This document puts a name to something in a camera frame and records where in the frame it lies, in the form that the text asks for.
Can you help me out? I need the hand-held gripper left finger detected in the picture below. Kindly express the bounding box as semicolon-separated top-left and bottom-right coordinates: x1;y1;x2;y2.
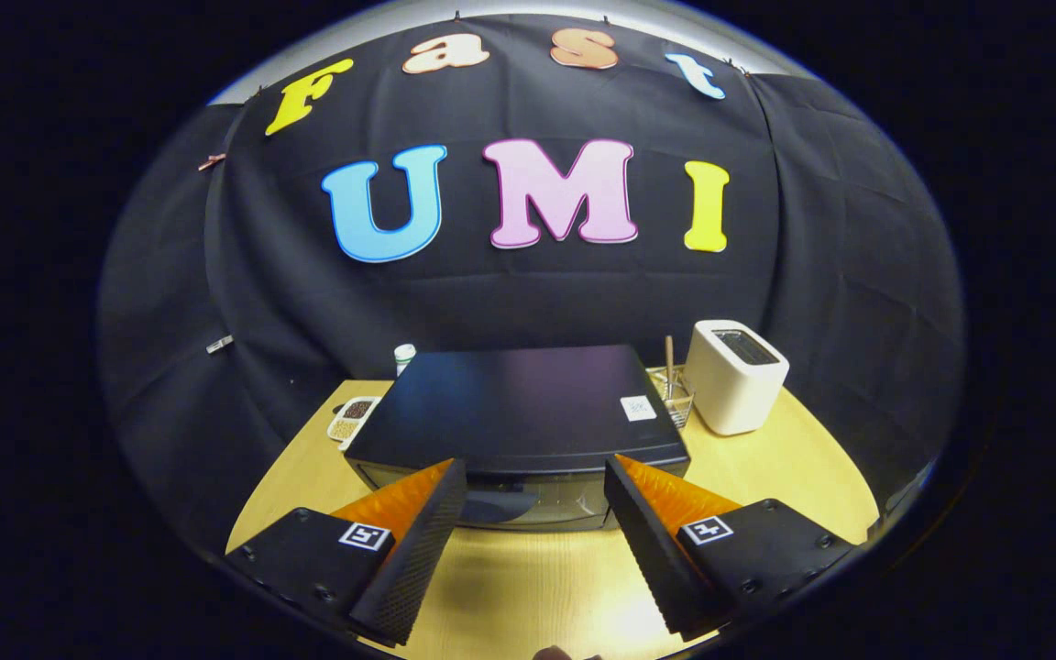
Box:
225;458;469;647

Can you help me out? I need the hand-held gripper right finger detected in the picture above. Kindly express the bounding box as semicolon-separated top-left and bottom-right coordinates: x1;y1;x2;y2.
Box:
603;454;857;643

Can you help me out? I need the black toaster oven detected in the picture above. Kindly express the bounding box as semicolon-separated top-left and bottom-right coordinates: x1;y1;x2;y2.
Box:
343;345;691;533

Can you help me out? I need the white toaster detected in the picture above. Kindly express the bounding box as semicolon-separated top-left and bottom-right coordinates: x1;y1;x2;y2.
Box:
684;319;791;436

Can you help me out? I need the white divided seasoning tray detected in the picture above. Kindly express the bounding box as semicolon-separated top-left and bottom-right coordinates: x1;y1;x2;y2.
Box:
326;395;382;446

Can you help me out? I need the row of small dark clips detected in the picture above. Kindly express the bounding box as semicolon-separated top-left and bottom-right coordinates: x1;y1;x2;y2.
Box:
255;9;754;94

